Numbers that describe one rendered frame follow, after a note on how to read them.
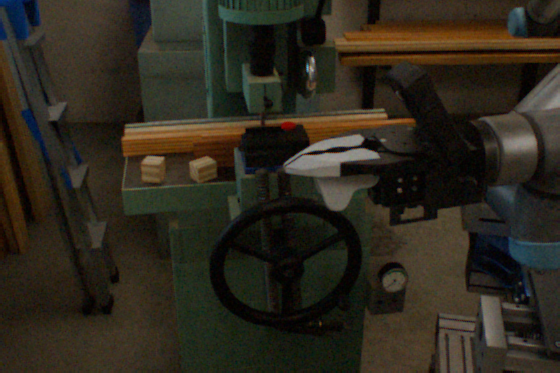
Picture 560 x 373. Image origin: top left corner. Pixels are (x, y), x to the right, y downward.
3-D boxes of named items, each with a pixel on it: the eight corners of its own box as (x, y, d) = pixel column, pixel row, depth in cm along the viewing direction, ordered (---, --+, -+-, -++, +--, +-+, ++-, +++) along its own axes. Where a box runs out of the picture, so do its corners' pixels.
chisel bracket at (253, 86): (249, 120, 134) (248, 82, 130) (242, 97, 146) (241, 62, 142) (283, 118, 135) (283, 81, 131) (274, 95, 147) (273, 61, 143)
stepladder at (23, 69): (71, 319, 225) (-39, -9, 170) (83, 277, 247) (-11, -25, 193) (116, 313, 226) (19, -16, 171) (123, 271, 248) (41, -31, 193)
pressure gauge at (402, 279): (379, 300, 138) (382, 270, 135) (374, 289, 142) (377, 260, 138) (406, 297, 139) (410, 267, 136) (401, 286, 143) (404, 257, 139)
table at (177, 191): (119, 242, 118) (115, 215, 115) (129, 169, 145) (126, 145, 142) (425, 216, 126) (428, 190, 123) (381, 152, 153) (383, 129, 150)
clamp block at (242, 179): (239, 219, 120) (237, 177, 116) (233, 185, 132) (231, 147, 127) (315, 213, 122) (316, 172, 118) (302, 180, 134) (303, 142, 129)
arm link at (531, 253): (534, 221, 82) (547, 146, 77) (589, 270, 72) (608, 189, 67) (480, 230, 81) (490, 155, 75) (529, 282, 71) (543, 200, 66)
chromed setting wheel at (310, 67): (305, 108, 147) (306, 57, 141) (296, 90, 158) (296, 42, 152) (317, 107, 148) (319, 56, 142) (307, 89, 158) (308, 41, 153)
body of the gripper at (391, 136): (384, 228, 63) (494, 211, 65) (386, 151, 59) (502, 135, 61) (360, 194, 70) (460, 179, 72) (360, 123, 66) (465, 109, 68)
